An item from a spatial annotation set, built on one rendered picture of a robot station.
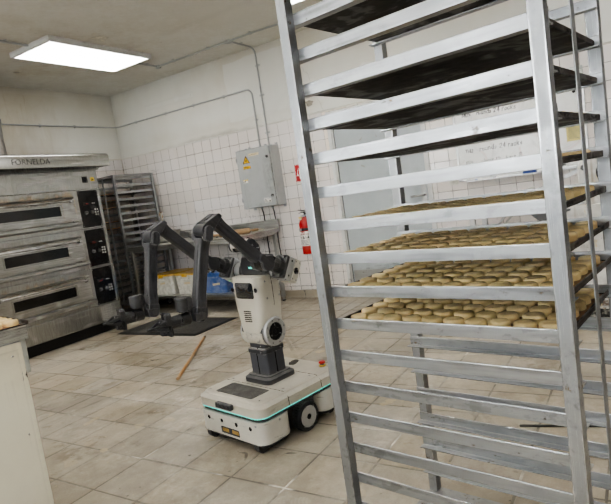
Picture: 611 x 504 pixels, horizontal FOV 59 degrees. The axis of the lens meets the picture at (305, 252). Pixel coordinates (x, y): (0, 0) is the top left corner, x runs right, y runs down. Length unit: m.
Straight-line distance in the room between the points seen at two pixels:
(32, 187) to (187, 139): 2.12
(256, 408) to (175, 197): 5.15
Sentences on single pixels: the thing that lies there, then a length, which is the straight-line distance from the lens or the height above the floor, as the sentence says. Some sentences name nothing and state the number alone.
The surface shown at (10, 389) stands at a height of 0.67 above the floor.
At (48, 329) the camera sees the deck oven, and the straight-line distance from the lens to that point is 6.21.
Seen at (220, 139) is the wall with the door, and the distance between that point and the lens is 6.95.
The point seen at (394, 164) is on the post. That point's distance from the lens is 1.80.
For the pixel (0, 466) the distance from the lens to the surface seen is 2.41.
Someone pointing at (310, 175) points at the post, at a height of 1.28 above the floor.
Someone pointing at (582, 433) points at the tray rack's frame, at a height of 0.68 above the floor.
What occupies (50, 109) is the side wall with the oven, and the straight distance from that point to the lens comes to 7.79.
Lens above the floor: 1.23
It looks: 6 degrees down
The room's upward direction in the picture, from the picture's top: 8 degrees counter-clockwise
